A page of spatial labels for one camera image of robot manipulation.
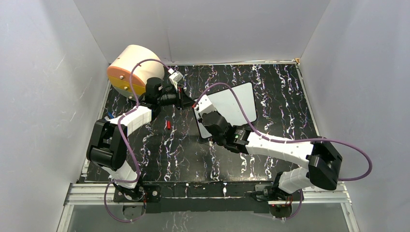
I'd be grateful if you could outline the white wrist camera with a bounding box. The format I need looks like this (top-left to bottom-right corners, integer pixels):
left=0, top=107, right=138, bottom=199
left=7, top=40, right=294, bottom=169
left=193, top=95, right=217, bottom=120
left=168, top=68, right=184, bottom=91

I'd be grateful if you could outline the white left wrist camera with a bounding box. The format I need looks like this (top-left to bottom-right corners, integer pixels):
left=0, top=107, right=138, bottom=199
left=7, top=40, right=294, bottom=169
left=168, top=68, right=184, bottom=91

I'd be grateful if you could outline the aluminium frame rail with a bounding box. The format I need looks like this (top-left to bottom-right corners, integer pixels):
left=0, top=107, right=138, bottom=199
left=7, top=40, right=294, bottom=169
left=64, top=181, right=351, bottom=205

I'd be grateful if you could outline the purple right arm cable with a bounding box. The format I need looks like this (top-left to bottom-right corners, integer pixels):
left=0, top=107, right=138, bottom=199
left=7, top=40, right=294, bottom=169
left=193, top=82, right=374, bottom=221

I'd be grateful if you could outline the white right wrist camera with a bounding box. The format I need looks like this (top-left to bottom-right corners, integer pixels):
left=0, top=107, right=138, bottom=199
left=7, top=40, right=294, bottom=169
left=193, top=95, right=217, bottom=120

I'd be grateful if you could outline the blue white eraser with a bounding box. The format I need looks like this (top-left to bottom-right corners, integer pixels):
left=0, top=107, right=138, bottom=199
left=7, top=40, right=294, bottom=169
left=107, top=112, right=115, bottom=119

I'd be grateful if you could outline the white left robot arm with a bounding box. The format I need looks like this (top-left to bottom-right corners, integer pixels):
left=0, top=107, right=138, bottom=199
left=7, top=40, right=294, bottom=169
left=86, top=73, right=194, bottom=201

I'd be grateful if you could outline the white board black frame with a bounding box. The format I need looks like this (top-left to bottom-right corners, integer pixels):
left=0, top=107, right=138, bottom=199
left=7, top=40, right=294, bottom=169
left=196, top=82, right=258, bottom=139

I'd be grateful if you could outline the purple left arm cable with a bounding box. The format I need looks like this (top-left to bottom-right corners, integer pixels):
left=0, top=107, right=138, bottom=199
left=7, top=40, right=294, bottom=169
left=103, top=58, right=172, bottom=224

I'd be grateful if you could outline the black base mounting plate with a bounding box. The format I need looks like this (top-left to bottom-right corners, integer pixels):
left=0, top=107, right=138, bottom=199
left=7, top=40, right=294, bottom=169
left=143, top=181, right=272, bottom=214

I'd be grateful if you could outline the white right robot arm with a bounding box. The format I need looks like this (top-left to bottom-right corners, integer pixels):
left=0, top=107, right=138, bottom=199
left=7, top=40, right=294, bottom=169
left=199, top=111, right=342, bottom=200

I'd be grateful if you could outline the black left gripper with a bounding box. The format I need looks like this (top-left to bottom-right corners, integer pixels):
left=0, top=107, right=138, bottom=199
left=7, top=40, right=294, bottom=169
left=157, top=85, right=196, bottom=111

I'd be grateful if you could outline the cream cylindrical drawer box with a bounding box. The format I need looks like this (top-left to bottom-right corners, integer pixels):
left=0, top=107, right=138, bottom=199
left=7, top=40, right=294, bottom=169
left=106, top=44, right=164, bottom=100

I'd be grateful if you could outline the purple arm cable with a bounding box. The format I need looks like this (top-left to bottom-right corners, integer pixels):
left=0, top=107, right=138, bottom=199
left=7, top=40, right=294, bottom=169
left=193, top=82, right=374, bottom=221
left=103, top=58, right=172, bottom=224

